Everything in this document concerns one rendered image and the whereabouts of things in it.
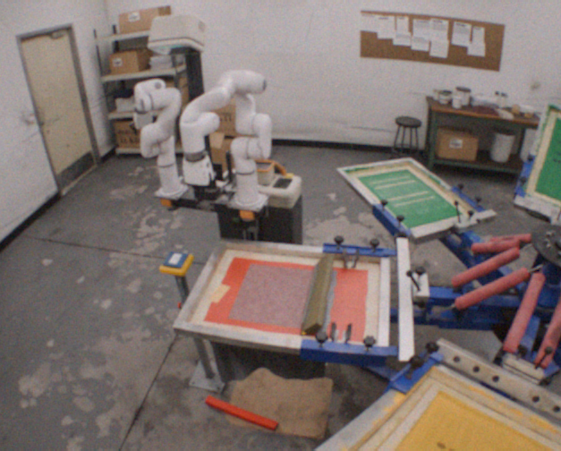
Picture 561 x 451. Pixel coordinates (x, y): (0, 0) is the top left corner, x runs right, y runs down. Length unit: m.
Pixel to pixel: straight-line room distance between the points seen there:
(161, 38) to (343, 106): 3.80
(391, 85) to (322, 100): 0.93
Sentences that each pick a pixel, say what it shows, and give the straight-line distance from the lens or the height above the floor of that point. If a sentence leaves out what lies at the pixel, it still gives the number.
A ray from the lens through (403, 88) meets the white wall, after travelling 5.05.
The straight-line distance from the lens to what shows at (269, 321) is 1.48.
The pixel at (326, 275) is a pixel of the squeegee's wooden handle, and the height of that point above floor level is 1.04.
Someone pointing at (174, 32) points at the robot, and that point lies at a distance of 1.55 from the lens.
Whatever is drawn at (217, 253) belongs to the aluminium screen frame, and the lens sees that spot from 1.76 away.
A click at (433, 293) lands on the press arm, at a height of 1.04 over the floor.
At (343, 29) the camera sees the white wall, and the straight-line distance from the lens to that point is 4.92.
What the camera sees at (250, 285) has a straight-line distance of 1.63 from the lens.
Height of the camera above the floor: 2.05
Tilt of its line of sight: 34 degrees down
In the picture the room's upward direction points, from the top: 3 degrees counter-clockwise
